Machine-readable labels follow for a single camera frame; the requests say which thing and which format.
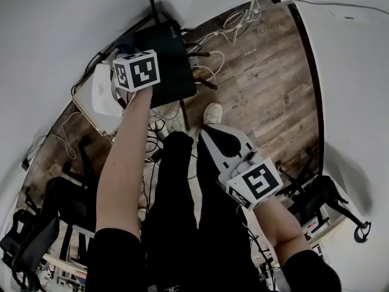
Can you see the person's white shoe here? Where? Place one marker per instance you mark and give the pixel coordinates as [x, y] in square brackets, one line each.
[212, 112]
[176, 123]

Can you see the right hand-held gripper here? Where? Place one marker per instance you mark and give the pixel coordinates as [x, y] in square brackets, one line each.
[258, 181]

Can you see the person's black trousers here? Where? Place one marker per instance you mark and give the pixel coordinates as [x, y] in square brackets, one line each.
[176, 208]

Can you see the black power adapter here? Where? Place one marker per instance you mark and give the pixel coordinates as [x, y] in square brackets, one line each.
[25, 165]

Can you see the person's left white shoe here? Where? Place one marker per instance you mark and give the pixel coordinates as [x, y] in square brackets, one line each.
[176, 123]

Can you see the person's right forearm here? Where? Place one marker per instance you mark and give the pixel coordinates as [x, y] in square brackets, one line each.
[279, 224]

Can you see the black mesh office chair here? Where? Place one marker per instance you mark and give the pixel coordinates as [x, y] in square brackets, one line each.
[319, 193]
[30, 248]
[76, 202]

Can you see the person's black shirt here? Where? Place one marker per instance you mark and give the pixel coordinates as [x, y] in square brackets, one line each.
[115, 260]

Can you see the person's right white shoe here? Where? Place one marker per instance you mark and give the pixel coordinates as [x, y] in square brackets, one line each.
[212, 112]

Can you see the white plastic device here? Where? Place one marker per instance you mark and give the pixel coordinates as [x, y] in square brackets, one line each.
[103, 96]

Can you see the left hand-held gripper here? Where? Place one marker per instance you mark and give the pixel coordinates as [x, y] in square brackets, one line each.
[143, 71]

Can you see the black router with antennas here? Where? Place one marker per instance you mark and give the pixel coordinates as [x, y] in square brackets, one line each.
[170, 59]

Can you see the person's left forearm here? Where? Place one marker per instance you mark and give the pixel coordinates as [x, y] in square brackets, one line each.
[127, 163]

